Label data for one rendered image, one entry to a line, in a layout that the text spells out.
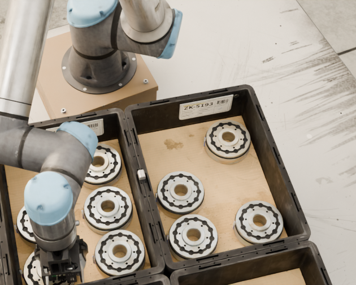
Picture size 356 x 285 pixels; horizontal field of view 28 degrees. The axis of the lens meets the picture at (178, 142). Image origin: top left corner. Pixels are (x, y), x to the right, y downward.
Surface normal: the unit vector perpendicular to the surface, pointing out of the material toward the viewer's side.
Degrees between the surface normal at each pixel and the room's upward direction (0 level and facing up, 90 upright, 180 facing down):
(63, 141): 10
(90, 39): 92
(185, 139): 0
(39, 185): 0
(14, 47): 34
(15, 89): 39
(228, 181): 0
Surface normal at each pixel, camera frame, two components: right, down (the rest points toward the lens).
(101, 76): 0.17, 0.61
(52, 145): -0.04, -0.39
